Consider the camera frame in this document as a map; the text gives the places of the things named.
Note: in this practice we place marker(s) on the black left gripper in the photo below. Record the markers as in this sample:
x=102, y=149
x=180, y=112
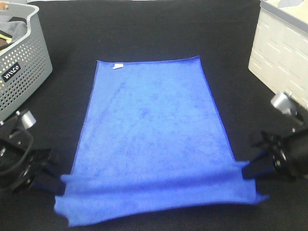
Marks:
x=24, y=168

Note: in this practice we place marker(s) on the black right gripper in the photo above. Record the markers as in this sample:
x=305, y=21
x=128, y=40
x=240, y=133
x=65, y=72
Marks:
x=281, y=156

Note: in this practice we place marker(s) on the blue microfiber towel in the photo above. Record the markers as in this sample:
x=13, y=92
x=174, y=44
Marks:
x=152, y=140

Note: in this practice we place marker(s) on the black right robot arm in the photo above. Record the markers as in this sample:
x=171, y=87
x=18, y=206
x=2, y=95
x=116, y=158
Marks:
x=288, y=107

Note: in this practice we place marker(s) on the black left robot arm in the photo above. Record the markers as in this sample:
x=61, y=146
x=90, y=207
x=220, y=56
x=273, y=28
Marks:
x=18, y=126

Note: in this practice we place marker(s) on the white slotted plastic crate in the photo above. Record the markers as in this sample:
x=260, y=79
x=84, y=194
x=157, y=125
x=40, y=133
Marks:
x=279, y=55

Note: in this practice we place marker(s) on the grey perforated plastic basket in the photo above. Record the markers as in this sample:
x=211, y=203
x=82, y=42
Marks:
x=24, y=65

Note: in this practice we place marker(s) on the brown cloth in basket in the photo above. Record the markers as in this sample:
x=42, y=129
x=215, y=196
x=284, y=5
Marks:
x=3, y=45

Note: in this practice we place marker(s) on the yellow cloth in basket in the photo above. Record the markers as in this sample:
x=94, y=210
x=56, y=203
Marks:
x=5, y=39

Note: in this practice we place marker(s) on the black table cover cloth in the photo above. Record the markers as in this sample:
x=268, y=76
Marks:
x=221, y=32

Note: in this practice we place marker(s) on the grey towel in basket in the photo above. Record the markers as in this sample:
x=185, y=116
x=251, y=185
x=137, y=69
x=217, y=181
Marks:
x=14, y=29

